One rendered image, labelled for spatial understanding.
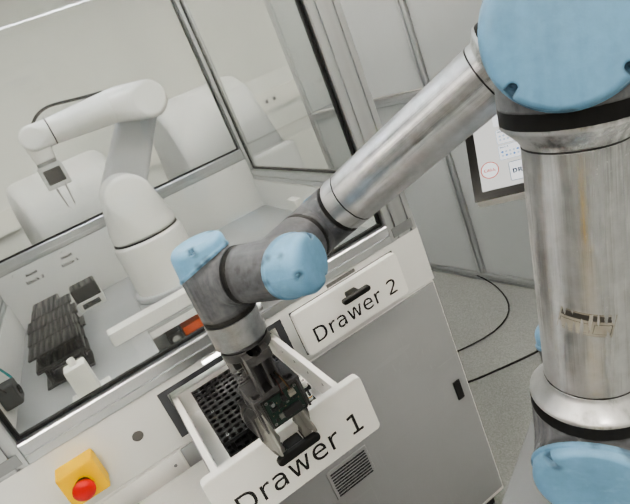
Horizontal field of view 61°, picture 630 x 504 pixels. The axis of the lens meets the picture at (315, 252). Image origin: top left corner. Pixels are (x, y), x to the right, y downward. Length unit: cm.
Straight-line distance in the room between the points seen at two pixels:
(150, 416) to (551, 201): 90
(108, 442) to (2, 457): 18
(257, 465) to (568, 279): 55
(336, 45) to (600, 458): 91
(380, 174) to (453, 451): 110
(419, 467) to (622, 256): 114
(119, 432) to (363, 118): 82
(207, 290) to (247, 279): 6
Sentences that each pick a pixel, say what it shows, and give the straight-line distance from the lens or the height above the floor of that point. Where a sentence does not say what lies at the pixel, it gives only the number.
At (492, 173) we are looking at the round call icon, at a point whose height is 101.
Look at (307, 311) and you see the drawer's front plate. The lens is 117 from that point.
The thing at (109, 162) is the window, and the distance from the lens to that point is 105.
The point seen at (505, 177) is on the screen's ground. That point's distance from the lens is 130.
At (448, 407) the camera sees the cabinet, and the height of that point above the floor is 44.
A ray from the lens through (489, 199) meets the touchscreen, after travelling 130.
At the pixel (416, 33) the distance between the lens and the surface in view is 259.
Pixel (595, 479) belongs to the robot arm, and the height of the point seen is 98.
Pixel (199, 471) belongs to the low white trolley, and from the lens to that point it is 118.
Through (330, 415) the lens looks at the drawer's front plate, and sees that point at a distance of 89.
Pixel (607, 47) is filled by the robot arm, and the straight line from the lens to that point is 41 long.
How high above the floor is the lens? 142
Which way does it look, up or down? 20 degrees down
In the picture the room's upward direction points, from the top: 23 degrees counter-clockwise
